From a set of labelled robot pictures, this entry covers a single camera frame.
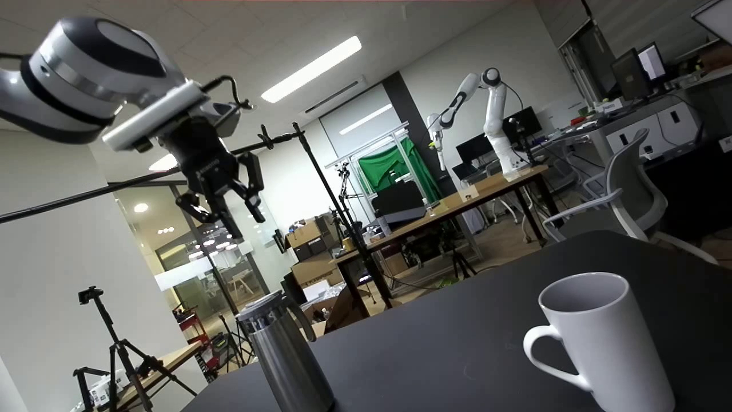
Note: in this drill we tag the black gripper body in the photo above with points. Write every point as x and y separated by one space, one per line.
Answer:
200 151

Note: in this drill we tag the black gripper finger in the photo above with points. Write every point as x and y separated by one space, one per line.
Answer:
221 214
252 187

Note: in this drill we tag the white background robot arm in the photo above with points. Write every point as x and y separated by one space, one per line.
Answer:
494 122

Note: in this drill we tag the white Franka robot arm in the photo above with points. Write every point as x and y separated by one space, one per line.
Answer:
82 71

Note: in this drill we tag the grey metal drinking bottle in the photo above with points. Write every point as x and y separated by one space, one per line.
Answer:
288 358

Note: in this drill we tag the wide ceiling light panel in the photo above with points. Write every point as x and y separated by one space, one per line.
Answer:
162 163

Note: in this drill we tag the cardboard box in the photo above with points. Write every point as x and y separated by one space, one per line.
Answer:
317 271
312 233

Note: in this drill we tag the black light stand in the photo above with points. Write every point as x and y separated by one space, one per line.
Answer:
344 220

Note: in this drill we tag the long ceiling light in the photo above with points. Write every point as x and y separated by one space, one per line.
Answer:
312 70

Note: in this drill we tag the black boom pole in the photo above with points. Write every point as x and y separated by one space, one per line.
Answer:
77 200

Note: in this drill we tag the green screen cloth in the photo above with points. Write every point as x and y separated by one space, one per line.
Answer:
396 167

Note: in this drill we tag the long wooden table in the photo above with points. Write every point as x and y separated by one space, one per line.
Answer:
459 203

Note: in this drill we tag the black monitor beside robot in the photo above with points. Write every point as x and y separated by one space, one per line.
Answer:
523 124

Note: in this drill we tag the white mesh office chair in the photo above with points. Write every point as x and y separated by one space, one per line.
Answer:
630 191

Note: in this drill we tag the dark computer monitor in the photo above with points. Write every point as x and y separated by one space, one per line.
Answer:
630 73

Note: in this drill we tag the white ceramic mug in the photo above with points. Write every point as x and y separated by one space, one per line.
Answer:
610 351

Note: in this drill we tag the white cabinet with drawers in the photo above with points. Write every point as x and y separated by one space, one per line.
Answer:
654 128

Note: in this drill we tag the lit computer monitor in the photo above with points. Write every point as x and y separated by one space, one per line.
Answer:
653 62

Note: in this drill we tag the white wrist camera mount plate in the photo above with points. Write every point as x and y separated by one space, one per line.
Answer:
157 114

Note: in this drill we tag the black camera tripod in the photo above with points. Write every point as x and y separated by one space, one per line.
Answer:
118 358

